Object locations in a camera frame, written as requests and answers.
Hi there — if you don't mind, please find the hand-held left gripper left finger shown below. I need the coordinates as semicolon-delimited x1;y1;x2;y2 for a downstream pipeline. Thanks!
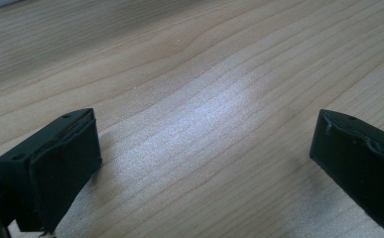
0;107;103;235

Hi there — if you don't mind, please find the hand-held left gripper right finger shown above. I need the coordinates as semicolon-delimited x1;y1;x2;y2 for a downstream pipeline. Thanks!
309;108;384;232

